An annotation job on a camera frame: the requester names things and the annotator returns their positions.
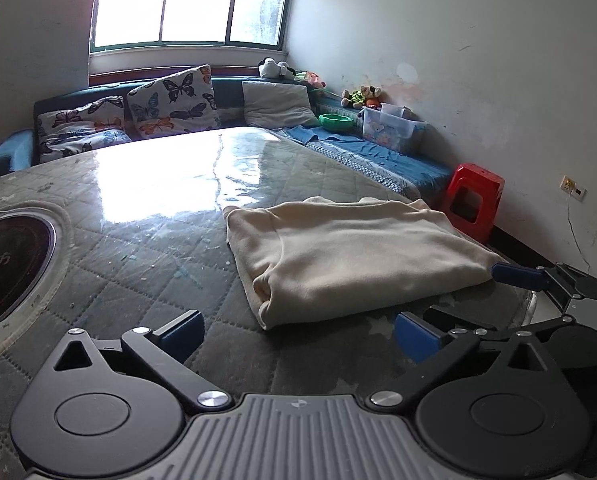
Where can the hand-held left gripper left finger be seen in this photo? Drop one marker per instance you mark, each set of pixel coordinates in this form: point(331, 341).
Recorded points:
point(186, 332)

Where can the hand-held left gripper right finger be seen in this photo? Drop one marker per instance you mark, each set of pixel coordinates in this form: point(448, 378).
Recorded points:
point(416, 337)

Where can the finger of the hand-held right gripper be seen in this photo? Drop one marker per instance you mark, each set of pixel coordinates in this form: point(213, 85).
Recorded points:
point(458, 319)
point(516, 274)

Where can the cream sweater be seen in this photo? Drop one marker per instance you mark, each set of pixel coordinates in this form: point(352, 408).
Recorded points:
point(353, 255)

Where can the red plastic stool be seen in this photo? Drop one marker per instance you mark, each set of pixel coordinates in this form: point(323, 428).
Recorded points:
point(476, 185)

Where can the blue bed sheet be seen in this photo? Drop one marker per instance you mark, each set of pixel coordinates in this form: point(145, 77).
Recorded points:
point(378, 160)

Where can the clear plastic storage box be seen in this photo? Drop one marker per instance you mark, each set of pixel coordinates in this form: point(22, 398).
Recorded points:
point(391, 130)

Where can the butterfly print pillow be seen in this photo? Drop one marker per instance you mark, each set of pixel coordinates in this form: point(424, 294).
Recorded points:
point(83, 115)
point(176, 102)
point(83, 142)

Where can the green plastic basin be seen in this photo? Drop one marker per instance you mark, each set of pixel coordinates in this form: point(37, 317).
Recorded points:
point(336, 122)

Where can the brown plush toy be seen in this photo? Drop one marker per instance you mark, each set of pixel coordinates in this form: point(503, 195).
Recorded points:
point(361, 97)

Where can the blue sofa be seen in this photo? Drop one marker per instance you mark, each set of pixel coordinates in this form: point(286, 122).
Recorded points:
point(228, 92)

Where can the grey pillow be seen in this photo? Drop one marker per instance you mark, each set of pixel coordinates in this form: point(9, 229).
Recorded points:
point(278, 105)

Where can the blue sofa armrest cushion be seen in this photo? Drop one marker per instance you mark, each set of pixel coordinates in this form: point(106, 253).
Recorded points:
point(8, 155)

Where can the green and pink plush toy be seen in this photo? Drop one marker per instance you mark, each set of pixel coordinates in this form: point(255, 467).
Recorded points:
point(312, 80)

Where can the panda plush toy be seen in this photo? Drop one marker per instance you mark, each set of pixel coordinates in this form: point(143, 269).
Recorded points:
point(273, 69)

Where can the window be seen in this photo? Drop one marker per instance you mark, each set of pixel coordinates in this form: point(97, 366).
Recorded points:
point(188, 0)

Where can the white wall socket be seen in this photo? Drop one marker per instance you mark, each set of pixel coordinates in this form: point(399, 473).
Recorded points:
point(572, 187)

